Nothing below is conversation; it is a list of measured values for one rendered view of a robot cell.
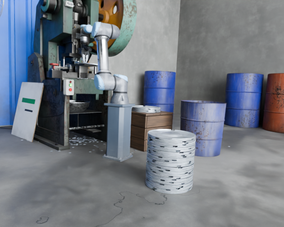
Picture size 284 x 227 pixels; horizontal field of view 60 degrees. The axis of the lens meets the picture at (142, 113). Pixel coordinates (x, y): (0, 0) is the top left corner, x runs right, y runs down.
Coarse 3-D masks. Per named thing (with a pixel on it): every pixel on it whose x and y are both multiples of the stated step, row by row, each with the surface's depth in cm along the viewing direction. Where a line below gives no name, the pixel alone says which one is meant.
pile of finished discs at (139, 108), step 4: (132, 108) 249; (136, 108) 235; (140, 108) 233; (144, 108) 232; (148, 108) 238; (152, 108) 233; (156, 108) 236; (144, 112) 232; (148, 112) 232; (152, 112) 233; (156, 112) 236
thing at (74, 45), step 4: (76, 24) 238; (76, 28) 239; (76, 32) 239; (76, 36) 240; (76, 40) 239; (68, 44) 242; (72, 44) 238; (76, 44) 239; (80, 44) 244; (68, 48) 243; (72, 48) 238; (76, 48) 238; (68, 52) 243; (72, 52) 239; (76, 52) 238
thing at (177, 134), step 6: (156, 132) 152; (162, 132) 150; (168, 132) 151; (174, 132) 152; (180, 132) 156; (186, 132) 157; (162, 138) 136; (174, 138) 134; (180, 138) 138; (186, 138) 136; (192, 138) 139
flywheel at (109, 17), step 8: (104, 0) 269; (112, 0) 260; (120, 0) 245; (104, 8) 270; (112, 8) 262; (120, 8) 246; (104, 16) 265; (112, 16) 261; (120, 16) 247; (120, 24) 247; (112, 40) 257; (96, 48) 277
